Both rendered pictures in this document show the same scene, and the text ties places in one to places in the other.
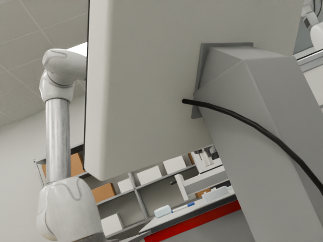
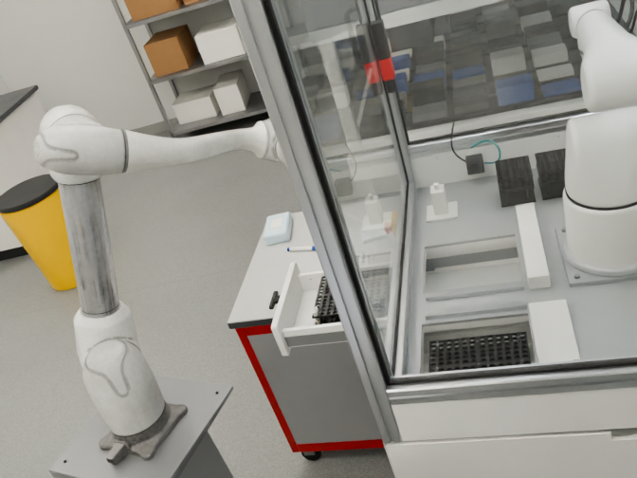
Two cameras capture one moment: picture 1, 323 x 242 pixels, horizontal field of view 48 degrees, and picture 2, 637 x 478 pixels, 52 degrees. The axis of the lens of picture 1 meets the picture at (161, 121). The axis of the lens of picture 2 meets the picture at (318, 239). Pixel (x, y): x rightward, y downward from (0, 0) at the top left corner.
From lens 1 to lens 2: 125 cm
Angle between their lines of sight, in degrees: 45
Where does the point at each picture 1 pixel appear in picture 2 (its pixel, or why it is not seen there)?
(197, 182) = (304, 337)
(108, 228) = (221, 49)
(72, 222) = (119, 419)
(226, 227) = not seen: hidden behind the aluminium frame
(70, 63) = (87, 167)
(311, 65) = (461, 396)
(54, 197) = (91, 388)
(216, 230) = not seen: hidden behind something
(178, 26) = not seen: outside the picture
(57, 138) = (86, 252)
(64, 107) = (91, 197)
